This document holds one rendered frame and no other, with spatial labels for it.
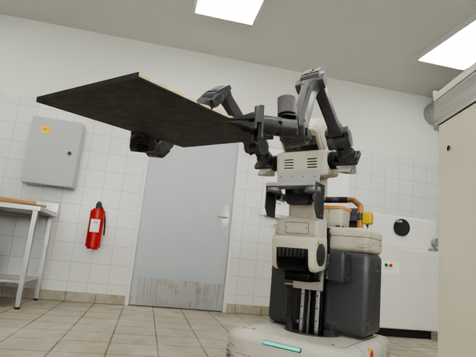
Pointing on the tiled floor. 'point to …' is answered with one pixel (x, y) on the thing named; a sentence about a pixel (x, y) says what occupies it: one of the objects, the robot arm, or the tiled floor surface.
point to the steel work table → (30, 246)
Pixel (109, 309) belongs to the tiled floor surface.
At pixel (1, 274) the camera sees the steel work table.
